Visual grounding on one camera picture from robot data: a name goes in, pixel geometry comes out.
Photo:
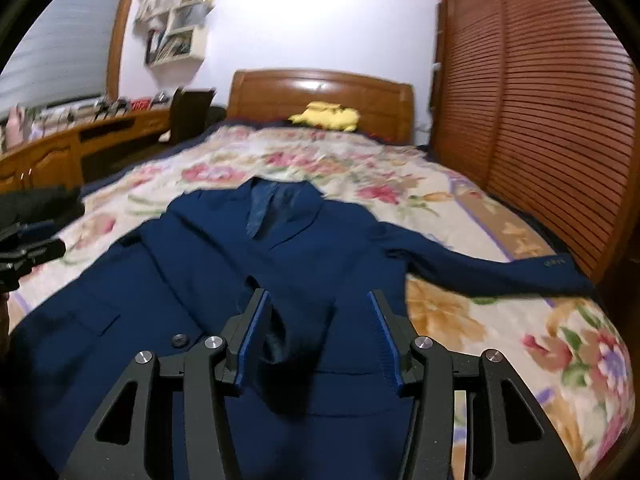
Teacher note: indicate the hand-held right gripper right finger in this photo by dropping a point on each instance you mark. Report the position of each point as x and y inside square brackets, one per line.
[386, 340]

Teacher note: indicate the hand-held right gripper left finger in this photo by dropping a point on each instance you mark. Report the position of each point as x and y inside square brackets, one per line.
[252, 330]

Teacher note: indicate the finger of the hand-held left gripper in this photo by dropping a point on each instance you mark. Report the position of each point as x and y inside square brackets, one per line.
[42, 251]

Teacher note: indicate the blue suit jacket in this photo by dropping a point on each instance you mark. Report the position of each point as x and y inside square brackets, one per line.
[210, 265]

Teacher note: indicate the black cloth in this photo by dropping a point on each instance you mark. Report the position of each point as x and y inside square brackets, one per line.
[35, 207]

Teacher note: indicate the wooden desk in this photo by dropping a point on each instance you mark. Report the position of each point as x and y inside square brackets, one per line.
[50, 152]

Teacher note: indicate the row of books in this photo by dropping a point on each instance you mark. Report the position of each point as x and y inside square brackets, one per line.
[75, 112]

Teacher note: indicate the floral blanket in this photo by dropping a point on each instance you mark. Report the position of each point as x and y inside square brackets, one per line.
[350, 160]

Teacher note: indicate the dark wooden chair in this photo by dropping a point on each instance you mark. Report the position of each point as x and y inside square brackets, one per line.
[190, 110]

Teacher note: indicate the grey window blind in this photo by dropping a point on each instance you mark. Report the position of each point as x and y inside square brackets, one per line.
[65, 35]

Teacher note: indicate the yellow plush toy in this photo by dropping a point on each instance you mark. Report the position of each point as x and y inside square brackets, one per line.
[325, 116]

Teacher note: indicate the wooden bed headboard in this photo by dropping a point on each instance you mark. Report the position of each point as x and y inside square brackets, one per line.
[320, 87]

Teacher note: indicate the wooden louvered wardrobe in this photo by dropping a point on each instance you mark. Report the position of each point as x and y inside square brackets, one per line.
[540, 85]

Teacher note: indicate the white wall shelf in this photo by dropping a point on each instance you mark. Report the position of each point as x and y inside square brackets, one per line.
[180, 25]

